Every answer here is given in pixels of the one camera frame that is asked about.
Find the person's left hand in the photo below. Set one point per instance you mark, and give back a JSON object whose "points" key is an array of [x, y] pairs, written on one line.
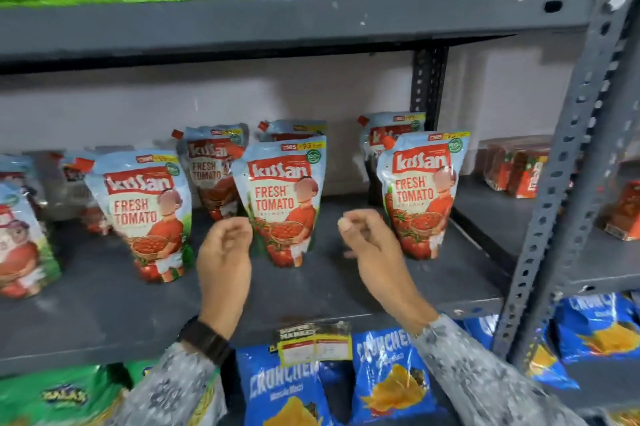
{"points": [[225, 265]]}

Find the person's right hand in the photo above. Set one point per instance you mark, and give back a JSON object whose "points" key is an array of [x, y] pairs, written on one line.
{"points": [[380, 265]]}

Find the grey metal shelf rack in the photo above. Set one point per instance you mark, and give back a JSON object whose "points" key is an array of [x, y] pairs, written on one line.
{"points": [[325, 290]]}

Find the ketchup pouch front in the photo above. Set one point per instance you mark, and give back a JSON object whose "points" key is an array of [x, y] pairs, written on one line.
{"points": [[145, 220]]}

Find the ketchup pouch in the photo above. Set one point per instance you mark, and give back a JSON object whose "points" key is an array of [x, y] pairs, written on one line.
{"points": [[145, 220], [25, 250]]}

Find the person's right forearm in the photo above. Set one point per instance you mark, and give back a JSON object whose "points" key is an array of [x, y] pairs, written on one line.
{"points": [[480, 380]]}

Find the person's left forearm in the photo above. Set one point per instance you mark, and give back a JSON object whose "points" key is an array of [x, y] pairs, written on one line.
{"points": [[165, 390]]}

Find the grey metal shelf board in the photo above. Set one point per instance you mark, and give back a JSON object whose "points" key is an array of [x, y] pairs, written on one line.
{"points": [[300, 23], [492, 230]]}

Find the black wristwatch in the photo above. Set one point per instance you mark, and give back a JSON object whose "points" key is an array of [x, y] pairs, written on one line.
{"points": [[205, 340]]}

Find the yellow white price label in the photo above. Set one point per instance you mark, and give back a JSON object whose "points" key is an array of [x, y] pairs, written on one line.
{"points": [[315, 348]]}

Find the grey perforated metal upright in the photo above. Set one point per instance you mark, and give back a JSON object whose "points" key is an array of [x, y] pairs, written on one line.
{"points": [[429, 85], [575, 140]]}

